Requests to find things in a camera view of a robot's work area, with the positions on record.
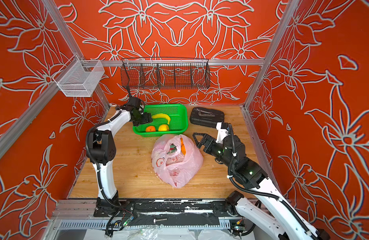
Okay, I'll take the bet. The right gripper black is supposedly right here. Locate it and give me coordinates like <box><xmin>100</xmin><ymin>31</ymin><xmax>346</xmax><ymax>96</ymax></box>
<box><xmin>193</xmin><ymin>130</ymin><xmax>238</xmax><ymax>172</ymax></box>

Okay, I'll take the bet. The orange fruit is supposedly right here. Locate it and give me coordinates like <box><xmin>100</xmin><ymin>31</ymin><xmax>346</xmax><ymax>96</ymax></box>
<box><xmin>180</xmin><ymin>138</ymin><xmax>186</xmax><ymax>156</ymax></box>
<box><xmin>145</xmin><ymin>126</ymin><xmax>156</xmax><ymax>133</ymax></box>

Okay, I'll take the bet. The yellow lemon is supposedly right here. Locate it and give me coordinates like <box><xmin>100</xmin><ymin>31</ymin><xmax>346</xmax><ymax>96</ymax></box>
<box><xmin>158</xmin><ymin>124</ymin><xmax>169</xmax><ymax>132</ymax></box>

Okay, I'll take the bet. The pink plastic bag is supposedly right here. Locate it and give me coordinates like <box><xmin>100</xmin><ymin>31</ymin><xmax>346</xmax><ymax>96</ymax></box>
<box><xmin>151</xmin><ymin>134</ymin><xmax>203</xmax><ymax>189</ymax></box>

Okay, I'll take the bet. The red watermelon slice toy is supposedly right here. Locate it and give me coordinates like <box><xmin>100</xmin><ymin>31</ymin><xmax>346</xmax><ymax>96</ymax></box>
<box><xmin>166</xmin><ymin>143</ymin><xmax>179</xmax><ymax>156</ymax></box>

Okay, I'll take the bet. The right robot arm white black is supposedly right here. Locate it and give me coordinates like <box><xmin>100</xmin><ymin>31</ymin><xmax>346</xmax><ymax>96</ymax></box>
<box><xmin>192</xmin><ymin>123</ymin><xmax>330</xmax><ymax>240</ymax></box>

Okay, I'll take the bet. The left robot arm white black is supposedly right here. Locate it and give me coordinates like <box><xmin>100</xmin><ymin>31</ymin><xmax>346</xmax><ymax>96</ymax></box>
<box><xmin>85</xmin><ymin>87</ymin><xmax>152</xmax><ymax>217</ymax></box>

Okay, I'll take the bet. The yellow banana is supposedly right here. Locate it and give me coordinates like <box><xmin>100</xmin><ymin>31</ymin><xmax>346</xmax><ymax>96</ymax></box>
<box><xmin>151</xmin><ymin>114</ymin><xmax>171</xmax><ymax>125</ymax></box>

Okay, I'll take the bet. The green plastic basket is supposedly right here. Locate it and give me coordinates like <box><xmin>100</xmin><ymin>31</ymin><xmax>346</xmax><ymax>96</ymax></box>
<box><xmin>132</xmin><ymin>104</ymin><xmax>188</xmax><ymax>138</ymax></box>

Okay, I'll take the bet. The black tool case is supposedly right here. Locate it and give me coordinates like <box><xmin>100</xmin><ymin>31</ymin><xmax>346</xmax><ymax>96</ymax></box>
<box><xmin>189</xmin><ymin>107</ymin><xmax>224</xmax><ymax>129</ymax></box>

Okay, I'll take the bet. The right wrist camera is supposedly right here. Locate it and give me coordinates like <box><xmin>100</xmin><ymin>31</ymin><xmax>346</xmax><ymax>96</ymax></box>
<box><xmin>216</xmin><ymin>122</ymin><xmax>229</xmax><ymax>144</ymax></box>

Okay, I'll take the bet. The black wire basket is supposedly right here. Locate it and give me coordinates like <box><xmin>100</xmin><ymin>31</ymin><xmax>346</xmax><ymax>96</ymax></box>
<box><xmin>120</xmin><ymin>57</ymin><xmax>211</xmax><ymax>90</ymax></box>

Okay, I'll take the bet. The clear plastic wall bin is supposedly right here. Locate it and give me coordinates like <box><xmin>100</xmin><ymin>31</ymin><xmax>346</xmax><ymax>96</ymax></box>
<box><xmin>52</xmin><ymin>60</ymin><xmax>104</xmax><ymax>98</ymax></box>

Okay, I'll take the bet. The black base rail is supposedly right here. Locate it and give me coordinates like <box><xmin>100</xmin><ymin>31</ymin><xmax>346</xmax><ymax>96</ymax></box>
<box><xmin>93</xmin><ymin>199</ymin><xmax>249</xmax><ymax>230</ymax></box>

